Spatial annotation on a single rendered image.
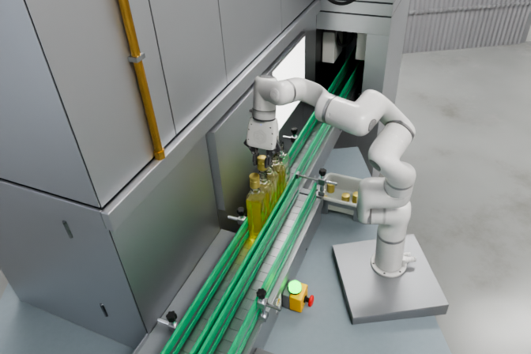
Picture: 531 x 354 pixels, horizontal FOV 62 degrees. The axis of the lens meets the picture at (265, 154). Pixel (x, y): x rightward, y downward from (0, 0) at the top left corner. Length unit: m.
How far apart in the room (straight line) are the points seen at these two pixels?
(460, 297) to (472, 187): 0.97
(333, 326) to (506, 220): 1.90
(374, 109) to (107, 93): 0.68
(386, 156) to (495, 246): 1.90
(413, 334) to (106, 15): 1.29
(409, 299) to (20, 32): 1.34
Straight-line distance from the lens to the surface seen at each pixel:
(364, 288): 1.63
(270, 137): 1.41
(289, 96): 1.32
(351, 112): 1.21
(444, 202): 3.23
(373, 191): 1.36
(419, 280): 1.67
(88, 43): 0.97
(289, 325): 1.58
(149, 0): 1.12
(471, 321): 2.64
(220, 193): 1.56
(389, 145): 1.23
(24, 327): 1.82
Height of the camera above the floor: 2.08
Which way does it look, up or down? 36 degrees down
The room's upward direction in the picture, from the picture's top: 3 degrees counter-clockwise
